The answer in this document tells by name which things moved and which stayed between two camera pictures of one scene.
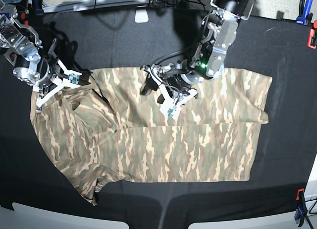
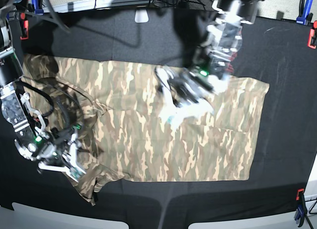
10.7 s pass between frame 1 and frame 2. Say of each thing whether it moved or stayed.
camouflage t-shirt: stayed
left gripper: moved
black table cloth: stayed
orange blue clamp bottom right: stayed
